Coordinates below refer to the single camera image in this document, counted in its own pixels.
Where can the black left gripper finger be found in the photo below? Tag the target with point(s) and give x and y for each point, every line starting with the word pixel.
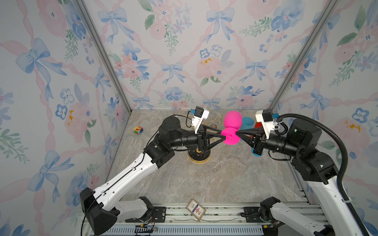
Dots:
pixel 211 142
pixel 210 131

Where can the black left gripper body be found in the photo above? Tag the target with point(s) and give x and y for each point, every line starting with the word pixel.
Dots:
pixel 195 140

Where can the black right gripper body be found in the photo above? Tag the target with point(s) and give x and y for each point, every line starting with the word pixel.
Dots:
pixel 273 144

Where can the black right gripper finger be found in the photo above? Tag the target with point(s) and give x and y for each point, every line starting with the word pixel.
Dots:
pixel 250 132
pixel 248 139

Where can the cyan wine glass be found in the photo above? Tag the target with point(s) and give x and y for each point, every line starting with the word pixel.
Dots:
pixel 252 151

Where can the light blue wine glass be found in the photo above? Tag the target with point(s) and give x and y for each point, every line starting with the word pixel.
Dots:
pixel 247 123

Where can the magenta wine glass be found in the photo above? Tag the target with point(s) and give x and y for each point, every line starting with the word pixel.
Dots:
pixel 232 123

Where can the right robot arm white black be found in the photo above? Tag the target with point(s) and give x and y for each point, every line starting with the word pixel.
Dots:
pixel 315 167

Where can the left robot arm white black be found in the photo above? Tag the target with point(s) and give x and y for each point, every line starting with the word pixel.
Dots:
pixel 102 207

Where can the rainbow flower plush toy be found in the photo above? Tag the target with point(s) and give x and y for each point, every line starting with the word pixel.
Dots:
pixel 138 129

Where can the small framed card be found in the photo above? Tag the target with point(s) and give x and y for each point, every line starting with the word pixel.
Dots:
pixel 197 210

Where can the gold wire glass rack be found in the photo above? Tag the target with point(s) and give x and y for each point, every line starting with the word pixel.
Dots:
pixel 195 155

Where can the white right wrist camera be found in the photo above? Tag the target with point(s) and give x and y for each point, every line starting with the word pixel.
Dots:
pixel 268 121

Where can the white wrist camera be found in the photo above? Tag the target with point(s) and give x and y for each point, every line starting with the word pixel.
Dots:
pixel 268 121
pixel 199 114

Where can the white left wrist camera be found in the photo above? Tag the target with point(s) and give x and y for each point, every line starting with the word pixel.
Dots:
pixel 199 114

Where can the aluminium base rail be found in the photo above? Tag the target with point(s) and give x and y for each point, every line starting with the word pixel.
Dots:
pixel 226 219

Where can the aluminium corner post right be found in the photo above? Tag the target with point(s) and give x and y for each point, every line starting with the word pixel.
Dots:
pixel 305 50

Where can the aluminium corner post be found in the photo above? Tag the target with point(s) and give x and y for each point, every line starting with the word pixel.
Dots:
pixel 88 23
pixel 305 50

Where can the aluminium corner post left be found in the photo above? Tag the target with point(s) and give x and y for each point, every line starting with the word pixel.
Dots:
pixel 88 23

